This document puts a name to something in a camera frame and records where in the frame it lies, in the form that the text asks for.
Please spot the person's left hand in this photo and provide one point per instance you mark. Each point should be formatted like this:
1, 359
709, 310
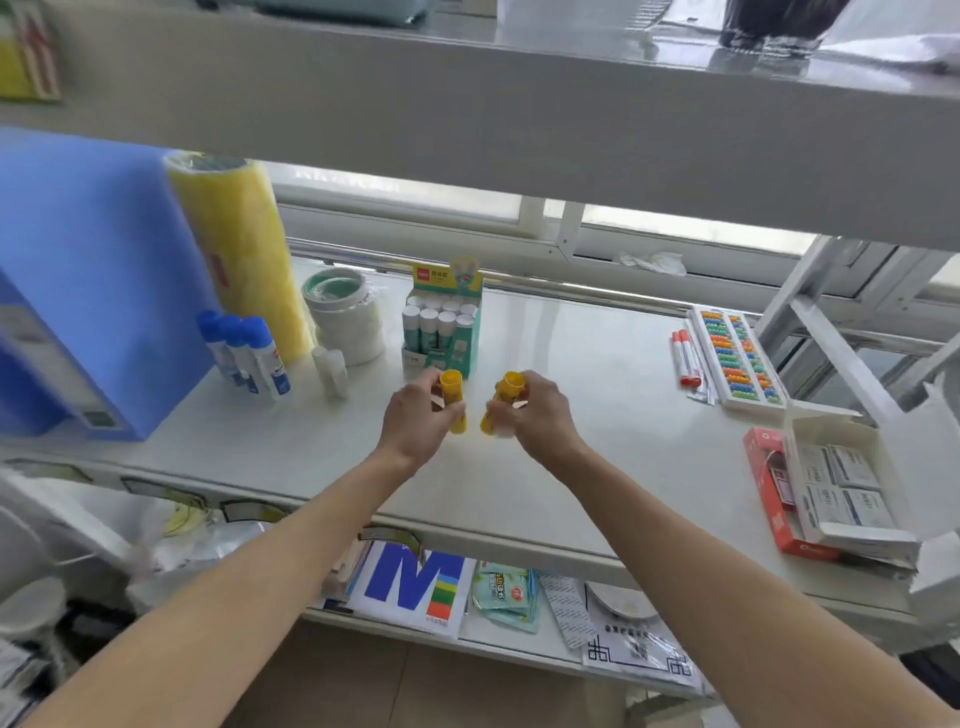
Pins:
416, 427

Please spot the person's right hand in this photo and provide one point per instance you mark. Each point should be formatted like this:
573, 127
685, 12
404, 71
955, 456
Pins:
540, 420

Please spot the yellow glue stick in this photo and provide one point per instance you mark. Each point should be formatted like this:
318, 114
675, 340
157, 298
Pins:
511, 385
452, 386

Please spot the green glue stick display box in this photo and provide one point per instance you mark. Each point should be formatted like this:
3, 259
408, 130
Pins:
465, 360

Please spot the white tape roll stack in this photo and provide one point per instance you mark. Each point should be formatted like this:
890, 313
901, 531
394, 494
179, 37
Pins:
345, 322

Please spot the blue-capped white glue bottle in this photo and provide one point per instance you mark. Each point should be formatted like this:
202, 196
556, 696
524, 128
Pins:
214, 337
238, 345

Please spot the yellow tape roll stack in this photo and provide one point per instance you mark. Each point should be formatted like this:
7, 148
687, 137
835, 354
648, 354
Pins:
240, 255

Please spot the person's left forearm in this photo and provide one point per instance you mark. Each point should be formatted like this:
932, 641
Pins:
240, 592

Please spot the person's right forearm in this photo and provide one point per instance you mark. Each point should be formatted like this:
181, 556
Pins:
735, 600

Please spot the black-framed shelf label holder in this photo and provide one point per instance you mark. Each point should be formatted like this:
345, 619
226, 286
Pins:
45, 472
161, 493
251, 511
390, 538

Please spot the red white marker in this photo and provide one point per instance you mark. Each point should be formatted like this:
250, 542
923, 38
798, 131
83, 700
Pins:
694, 360
679, 360

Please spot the stack of brown envelopes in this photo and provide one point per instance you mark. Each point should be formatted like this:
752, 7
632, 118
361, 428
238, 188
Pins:
349, 570

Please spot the white paper ream blue print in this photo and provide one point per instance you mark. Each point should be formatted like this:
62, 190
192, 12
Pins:
409, 589

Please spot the green printed packet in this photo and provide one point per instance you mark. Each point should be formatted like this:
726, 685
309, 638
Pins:
525, 622
502, 589

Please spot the white dotted packet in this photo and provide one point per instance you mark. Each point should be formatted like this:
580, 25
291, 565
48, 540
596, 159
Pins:
566, 611

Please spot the crumpled white tissue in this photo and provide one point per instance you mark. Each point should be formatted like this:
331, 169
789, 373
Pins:
652, 262

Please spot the round white disc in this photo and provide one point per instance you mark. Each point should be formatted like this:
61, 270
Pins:
622, 600

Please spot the white box of colourful pins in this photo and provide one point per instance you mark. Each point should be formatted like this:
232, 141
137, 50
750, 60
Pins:
739, 360

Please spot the white lower shelf board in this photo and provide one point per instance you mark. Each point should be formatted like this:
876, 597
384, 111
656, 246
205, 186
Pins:
510, 649

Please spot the white shelf board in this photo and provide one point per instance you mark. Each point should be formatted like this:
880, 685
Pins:
450, 112
510, 649

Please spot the frosted glass window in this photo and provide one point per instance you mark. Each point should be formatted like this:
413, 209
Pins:
390, 191

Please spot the red flat box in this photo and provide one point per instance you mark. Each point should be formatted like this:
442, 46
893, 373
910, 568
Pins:
772, 495

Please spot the clear bag with printed paper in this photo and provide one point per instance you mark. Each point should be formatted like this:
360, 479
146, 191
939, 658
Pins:
641, 652

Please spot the clear plastic bag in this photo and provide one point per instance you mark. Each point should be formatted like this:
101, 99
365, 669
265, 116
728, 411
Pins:
195, 562

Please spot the small white packet box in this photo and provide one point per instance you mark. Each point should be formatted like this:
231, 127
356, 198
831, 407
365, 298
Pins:
816, 465
829, 506
853, 466
870, 508

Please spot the white metal shelf rack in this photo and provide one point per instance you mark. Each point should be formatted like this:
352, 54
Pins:
840, 352

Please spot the white upper shelf board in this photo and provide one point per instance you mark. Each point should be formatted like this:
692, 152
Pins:
450, 112

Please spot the blue plastic file box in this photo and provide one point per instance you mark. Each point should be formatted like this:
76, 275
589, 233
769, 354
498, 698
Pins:
112, 285
22, 405

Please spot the white open cardboard box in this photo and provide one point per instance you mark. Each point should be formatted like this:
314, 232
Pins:
922, 465

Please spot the white round device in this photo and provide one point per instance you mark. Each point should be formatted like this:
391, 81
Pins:
30, 604

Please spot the pale blue keyboard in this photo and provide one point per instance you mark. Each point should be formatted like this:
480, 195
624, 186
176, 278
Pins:
345, 9

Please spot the dark glass jar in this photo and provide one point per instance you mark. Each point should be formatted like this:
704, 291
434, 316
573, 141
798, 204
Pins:
780, 22

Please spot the white paper sheets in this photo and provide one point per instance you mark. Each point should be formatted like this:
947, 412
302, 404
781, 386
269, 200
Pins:
900, 37

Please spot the yellow red shelf label card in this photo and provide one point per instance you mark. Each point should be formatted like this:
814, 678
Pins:
30, 52

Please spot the chrome metal rail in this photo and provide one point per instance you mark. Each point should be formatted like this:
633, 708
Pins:
525, 281

